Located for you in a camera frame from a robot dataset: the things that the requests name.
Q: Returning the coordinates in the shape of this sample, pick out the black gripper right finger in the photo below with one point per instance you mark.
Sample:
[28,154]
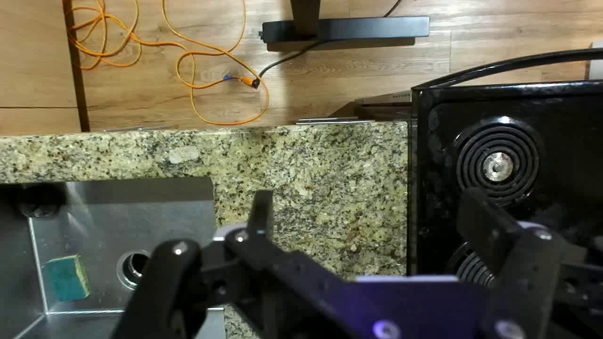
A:
[490,232]

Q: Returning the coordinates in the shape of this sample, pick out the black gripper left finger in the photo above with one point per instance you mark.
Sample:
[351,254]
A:
[170,282]

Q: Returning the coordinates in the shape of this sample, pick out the black coil stove burner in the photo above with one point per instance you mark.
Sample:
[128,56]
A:
[471,156]
[471,265]

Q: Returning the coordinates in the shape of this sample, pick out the metal sink drain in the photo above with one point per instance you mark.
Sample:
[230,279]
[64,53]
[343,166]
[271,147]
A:
[132,265]

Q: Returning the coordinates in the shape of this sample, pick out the black electric stove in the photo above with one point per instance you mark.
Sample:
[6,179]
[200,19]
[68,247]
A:
[439,188]

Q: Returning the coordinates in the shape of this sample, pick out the stainless steel sink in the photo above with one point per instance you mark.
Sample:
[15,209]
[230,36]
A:
[94,213]

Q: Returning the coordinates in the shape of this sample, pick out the green sponge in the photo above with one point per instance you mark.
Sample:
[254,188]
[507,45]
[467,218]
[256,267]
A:
[66,279]

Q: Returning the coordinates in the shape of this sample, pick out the black floor stand base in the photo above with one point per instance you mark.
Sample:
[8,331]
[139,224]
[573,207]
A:
[351,28]

